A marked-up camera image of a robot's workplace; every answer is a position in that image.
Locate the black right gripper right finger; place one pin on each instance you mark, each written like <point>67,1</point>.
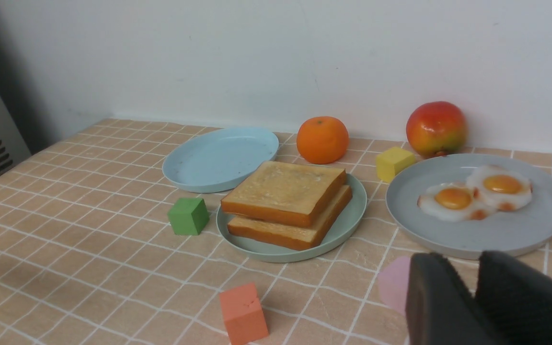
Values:
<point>516,298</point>

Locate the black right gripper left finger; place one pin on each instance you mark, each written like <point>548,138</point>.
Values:
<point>440,310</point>

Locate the toast slice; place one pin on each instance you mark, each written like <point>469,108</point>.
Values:
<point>287,193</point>
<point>295,238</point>

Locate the pink cube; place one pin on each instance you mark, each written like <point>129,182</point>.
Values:
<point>392,283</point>

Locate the grey plate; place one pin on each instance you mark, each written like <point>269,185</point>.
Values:
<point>515,233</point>

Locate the fried egg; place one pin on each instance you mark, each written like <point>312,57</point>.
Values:
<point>500,188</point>
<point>453,202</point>

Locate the fried egg rear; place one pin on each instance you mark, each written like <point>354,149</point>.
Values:
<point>500,188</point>

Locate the teal green plate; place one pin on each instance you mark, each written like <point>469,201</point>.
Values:
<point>342,229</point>

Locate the yellow cube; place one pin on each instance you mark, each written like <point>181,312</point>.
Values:
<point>391,162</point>

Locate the red yellow apple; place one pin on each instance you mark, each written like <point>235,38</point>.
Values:
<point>437,129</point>

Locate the orange red cube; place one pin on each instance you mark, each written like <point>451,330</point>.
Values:
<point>243,314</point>

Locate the orange fruit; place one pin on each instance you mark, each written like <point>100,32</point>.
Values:
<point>322,140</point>

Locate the light blue plate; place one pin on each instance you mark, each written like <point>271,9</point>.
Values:
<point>218,161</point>

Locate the green cube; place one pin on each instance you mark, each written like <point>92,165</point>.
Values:
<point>188,216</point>

